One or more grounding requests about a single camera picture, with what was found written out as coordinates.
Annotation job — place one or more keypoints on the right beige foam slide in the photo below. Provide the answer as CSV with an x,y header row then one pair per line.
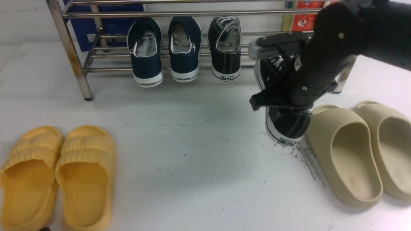
x,y
391,146

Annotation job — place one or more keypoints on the blue cardboard box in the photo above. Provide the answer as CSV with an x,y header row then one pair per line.
x,y
85,29

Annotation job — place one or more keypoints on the beige foam slide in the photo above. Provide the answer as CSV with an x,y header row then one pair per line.
x,y
341,141
391,146

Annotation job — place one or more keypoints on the left navy canvas sneaker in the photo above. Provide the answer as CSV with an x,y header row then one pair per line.
x,y
144,42

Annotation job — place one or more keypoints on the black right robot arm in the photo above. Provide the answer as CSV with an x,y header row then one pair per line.
x,y
378,29

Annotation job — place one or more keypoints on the left beige foam slide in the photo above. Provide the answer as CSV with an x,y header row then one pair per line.
x,y
341,141

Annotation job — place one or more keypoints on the navy canvas sneaker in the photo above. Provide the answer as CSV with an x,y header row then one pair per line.
x,y
144,42
185,38

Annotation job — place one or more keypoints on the stainless steel shoe rack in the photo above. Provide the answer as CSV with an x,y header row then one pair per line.
x,y
84,9

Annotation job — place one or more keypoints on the black canvas sneaker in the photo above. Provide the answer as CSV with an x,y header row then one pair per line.
x,y
224,39
282,125

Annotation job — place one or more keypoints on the right navy canvas sneaker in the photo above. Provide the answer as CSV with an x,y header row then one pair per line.
x,y
185,38

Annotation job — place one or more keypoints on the red cardboard box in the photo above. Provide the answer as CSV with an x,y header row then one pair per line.
x,y
302,22

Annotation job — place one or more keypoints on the right yellow rubber slipper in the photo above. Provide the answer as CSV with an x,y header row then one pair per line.
x,y
86,173

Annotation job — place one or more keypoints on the yellow rubber slipper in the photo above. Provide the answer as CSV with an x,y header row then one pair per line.
x,y
28,182
86,173

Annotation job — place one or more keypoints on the left yellow rubber slipper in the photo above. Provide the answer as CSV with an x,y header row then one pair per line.
x,y
28,182

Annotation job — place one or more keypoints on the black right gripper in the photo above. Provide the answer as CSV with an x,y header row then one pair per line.
x,y
340,32

